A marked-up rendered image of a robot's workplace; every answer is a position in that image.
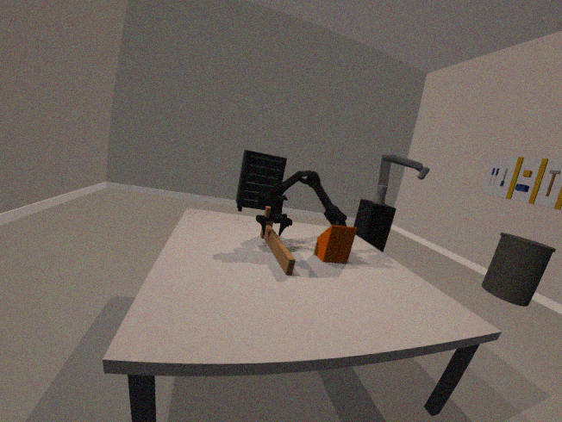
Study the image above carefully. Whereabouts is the brown wooden post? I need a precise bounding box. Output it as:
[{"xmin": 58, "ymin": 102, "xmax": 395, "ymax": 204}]
[{"xmin": 260, "ymin": 206, "xmax": 273, "ymax": 239}]

